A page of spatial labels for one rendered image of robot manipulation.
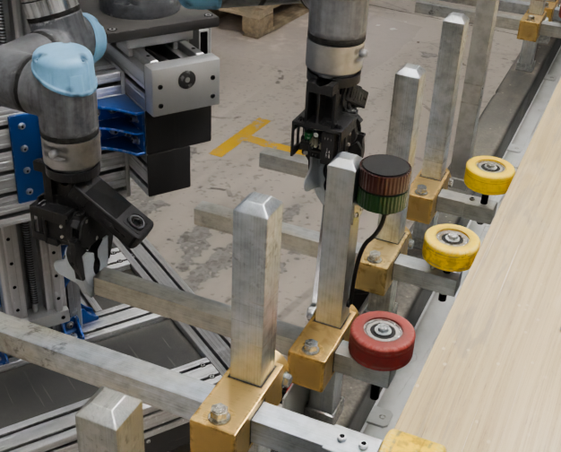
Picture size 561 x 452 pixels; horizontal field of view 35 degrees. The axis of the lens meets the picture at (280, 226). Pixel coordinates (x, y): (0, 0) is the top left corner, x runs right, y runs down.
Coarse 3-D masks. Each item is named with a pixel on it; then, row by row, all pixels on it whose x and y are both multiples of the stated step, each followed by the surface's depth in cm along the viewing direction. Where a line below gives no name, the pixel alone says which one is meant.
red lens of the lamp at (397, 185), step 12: (396, 156) 105; (360, 168) 103; (360, 180) 103; (372, 180) 101; (384, 180) 101; (396, 180) 101; (408, 180) 102; (372, 192) 102; (384, 192) 102; (396, 192) 102
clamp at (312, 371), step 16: (352, 320) 117; (304, 336) 113; (320, 336) 114; (336, 336) 114; (288, 352) 111; (320, 352) 111; (304, 368) 111; (320, 368) 110; (304, 384) 112; (320, 384) 111
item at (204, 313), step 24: (96, 288) 125; (120, 288) 123; (144, 288) 122; (168, 288) 123; (168, 312) 121; (192, 312) 119; (216, 312) 118; (288, 336) 115; (336, 360) 113; (384, 384) 111
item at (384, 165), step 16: (368, 160) 104; (384, 160) 104; (400, 160) 104; (384, 176) 101; (400, 176) 101; (368, 192) 103; (352, 208) 106; (352, 224) 107; (368, 240) 109; (352, 288) 114
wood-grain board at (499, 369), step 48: (528, 192) 142; (528, 240) 130; (480, 288) 119; (528, 288) 119; (480, 336) 110; (528, 336) 110; (432, 384) 102; (480, 384) 103; (528, 384) 103; (432, 432) 96; (480, 432) 96; (528, 432) 96
